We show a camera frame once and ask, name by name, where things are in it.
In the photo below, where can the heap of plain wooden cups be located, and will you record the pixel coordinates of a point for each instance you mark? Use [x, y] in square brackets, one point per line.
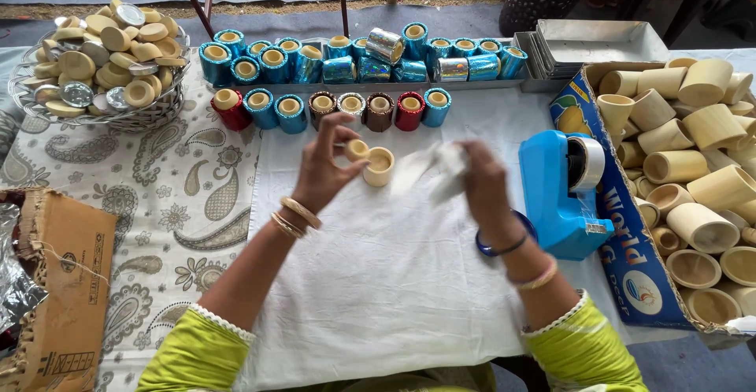
[691, 173]

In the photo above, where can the crumpled silver foil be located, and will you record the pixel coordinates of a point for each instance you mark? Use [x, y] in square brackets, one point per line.
[15, 274]

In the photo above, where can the blue printed cardboard box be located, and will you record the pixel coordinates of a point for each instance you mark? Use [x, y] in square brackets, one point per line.
[626, 262]

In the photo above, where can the clear tape roll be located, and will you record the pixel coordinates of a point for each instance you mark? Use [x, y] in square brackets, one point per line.
[590, 161]

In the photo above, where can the thin black wrist band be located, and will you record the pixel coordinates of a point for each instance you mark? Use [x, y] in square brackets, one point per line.
[511, 248]

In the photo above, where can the blue tape dispenser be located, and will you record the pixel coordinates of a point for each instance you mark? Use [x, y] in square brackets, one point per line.
[549, 203]

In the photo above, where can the pile of wooden lids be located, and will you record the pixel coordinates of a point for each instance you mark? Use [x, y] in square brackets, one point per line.
[106, 55]

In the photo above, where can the paisley printed tablecloth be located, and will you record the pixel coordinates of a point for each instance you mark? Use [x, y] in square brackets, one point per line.
[165, 203]

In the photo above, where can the white table cover sheet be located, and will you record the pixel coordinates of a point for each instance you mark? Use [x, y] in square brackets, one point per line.
[384, 274]

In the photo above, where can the pink and gold wrist bangles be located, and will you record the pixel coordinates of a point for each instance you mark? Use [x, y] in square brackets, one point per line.
[538, 278]

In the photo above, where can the stack of metal trays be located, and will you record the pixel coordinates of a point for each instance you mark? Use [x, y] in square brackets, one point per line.
[596, 43]

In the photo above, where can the person's right fingers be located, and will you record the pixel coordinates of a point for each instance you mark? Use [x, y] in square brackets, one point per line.
[475, 157]

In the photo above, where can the white wiping cloth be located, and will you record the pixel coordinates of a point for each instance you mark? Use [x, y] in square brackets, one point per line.
[434, 170]

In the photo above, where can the person's left hand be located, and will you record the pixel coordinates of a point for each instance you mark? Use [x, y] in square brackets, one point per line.
[319, 167]

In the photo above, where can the small round wooden lid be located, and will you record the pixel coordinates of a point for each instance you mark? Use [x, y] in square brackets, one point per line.
[357, 149]

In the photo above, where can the brown cardboard box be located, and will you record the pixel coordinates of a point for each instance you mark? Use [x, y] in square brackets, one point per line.
[68, 297]

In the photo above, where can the row of coloured foil cups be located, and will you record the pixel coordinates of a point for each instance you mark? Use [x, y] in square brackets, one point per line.
[331, 111]

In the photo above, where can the person's right hand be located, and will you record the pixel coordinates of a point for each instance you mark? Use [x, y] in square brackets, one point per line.
[487, 194]

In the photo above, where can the heap of blue foil cups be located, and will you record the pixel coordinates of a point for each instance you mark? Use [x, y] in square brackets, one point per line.
[354, 58]

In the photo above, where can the bare wooden cup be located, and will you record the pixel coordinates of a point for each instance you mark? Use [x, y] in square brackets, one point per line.
[378, 168]

